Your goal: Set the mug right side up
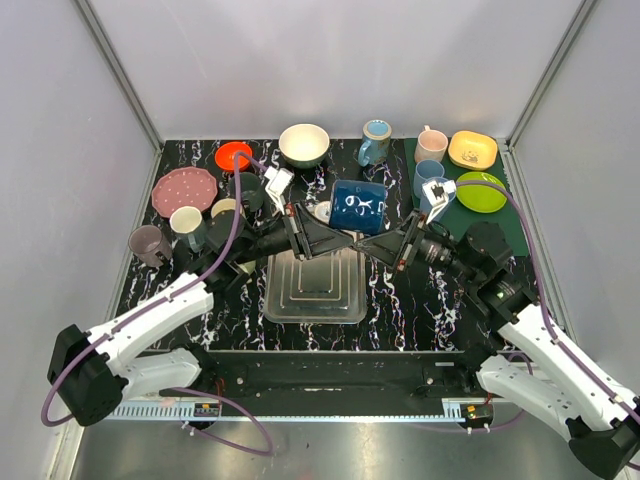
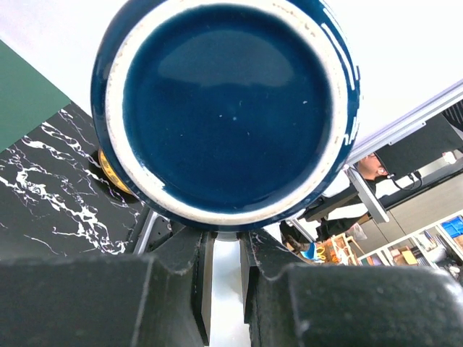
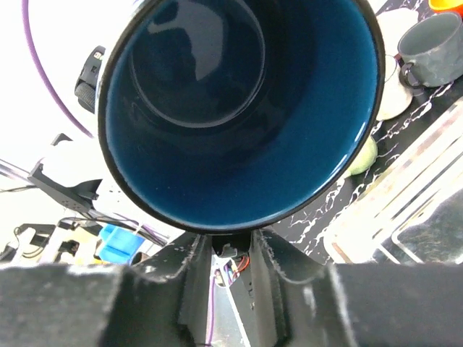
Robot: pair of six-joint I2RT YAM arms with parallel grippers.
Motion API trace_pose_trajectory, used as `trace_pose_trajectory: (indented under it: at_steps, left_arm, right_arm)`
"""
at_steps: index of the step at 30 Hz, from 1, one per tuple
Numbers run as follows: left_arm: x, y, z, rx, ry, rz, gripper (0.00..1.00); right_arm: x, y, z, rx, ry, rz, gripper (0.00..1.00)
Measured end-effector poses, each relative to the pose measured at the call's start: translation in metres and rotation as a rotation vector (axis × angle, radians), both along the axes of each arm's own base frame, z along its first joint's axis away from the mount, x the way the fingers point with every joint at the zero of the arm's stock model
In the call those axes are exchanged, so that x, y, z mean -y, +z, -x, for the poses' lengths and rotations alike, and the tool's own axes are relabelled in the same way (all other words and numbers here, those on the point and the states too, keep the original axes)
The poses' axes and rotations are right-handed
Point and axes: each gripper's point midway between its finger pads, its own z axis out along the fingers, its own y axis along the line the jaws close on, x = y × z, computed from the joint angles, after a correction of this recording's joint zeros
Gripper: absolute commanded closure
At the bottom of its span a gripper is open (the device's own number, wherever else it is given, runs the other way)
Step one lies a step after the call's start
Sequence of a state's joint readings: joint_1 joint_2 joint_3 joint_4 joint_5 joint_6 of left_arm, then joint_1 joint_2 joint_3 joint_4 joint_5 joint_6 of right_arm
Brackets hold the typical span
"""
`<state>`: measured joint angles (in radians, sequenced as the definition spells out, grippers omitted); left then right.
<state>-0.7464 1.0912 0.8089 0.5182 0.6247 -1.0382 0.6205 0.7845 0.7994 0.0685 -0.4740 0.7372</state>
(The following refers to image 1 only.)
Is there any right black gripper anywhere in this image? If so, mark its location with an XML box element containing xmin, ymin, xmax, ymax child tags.
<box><xmin>356</xmin><ymin>207</ymin><xmax>480</xmax><ymax>283</ymax></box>

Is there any navy blue mug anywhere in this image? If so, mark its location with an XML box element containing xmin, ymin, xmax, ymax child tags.
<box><xmin>329</xmin><ymin>180</ymin><xmax>387</xmax><ymax>235</ymax></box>

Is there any dark grey mug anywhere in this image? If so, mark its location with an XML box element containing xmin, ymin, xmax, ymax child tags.
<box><xmin>229</xmin><ymin>172</ymin><xmax>265</xmax><ymax>213</ymax></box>

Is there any cream mug black handle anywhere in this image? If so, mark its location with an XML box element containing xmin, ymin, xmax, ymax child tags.
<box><xmin>210</xmin><ymin>198</ymin><xmax>237</xmax><ymax>221</ymax></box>

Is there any grey blue mug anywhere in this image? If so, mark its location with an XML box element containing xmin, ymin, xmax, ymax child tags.
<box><xmin>169</xmin><ymin>206</ymin><xmax>207</xmax><ymax>253</ymax></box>

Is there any pink lilac mug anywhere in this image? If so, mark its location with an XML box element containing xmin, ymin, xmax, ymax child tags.
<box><xmin>128</xmin><ymin>225</ymin><xmax>173</xmax><ymax>268</ymax></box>

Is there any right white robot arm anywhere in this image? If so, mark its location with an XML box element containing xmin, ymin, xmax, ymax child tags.
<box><xmin>354</xmin><ymin>212</ymin><xmax>639</xmax><ymax>479</ymax></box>

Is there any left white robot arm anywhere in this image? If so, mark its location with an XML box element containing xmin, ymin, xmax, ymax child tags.
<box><xmin>45</xmin><ymin>204</ymin><xmax>355</xmax><ymax>426</ymax></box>

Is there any white grey mug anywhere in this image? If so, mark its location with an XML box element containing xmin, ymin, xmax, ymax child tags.
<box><xmin>313</xmin><ymin>201</ymin><xmax>331</xmax><ymax>224</ymax></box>

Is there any light blue patterned mug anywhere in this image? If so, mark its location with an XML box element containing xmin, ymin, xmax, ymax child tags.
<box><xmin>357</xmin><ymin>119</ymin><xmax>392</xmax><ymax>167</ymax></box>

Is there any blue plastic cup front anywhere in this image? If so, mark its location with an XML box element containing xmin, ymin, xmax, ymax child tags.
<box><xmin>418</xmin><ymin>177</ymin><xmax>457</xmax><ymax>216</ymax></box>

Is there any blue plastic cup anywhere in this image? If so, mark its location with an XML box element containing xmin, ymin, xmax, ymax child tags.
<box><xmin>413</xmin><ymin>160</ymin><xmax>445</xmax><ymax>198</ymax></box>
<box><xmin>418</xmin><ymin>177</ymin><xmax>457</xmax><ymax>216</ymax></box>

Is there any steel tray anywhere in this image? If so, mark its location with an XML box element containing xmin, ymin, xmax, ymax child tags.
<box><xmin>262</xmin><ymin>248</ymin><xmax>367</xmax><ymax>325</ymax></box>

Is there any dark green mat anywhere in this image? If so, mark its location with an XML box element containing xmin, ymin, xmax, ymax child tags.
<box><xmin>404</xmin><ymin>138</ymin><xmax>529</xmax><ymax>257</ymax></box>

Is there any blue plastic cup rear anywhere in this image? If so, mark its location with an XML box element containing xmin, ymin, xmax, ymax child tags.
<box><xmin>413</xmin><ymin>160</ymin><xmax>445</xmax><ymax>198</ymax></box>

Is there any green plate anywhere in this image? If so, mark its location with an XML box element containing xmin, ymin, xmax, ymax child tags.
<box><xmin>456</xmin><ymin>171</ymin><xmax>507</xmax><ymax>214</ymax></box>

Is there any large white bowl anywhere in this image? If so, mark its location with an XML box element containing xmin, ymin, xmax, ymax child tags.
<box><xmin>278</xmin><ymin>124</ymin><xmax>330</xmax><ymax>169</ymax></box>

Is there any pink cup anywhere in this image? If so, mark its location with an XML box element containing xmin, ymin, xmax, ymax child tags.
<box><xmin>414</xmin><ymin>125</ymin><xmax>449</xmax><ymax>163</ymax></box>

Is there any yellow square bowl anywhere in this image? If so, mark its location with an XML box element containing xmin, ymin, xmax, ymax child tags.
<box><xmin>448</xmin><ymin>130</ymin><xmax>498</xmax><ymax>171</ymax></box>

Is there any red bowl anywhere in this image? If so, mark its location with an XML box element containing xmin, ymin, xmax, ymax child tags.
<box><xmin>214</xmin><ymin>141</ymin><xmax>253</xmax><ymax>173</ymax></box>

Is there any pink dotted plate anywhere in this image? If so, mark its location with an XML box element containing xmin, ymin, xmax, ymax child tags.
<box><xmin>151</xmin><ymin>167</ymin><xmax>218</xmax><ymax>219</ymax></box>

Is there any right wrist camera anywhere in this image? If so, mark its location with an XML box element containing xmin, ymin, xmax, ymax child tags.
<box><xmin>420</xmin><ymin>178</ymin><xmax>458</xmax><ymax>223</ymax></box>

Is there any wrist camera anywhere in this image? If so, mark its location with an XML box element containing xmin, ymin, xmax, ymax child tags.
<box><xmin>264</xmin><ymin>167</ymin><xmax>295</xmax><ymax>214</ymax></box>
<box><xmin>420</xmin><ymin>178</ymin><xmax>458</xmax><ymax>223</ymax></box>

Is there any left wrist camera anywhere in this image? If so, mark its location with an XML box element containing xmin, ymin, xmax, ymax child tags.
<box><xmin>264</xmin><ymin>167</ymin><xmax>295</xmax><ymax>214</ymax></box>

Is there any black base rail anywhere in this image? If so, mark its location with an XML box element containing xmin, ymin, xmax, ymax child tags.
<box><xmin>149</xmin><ymin>349</ymin><xmax>516</xmax><ymax>416</ymax></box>

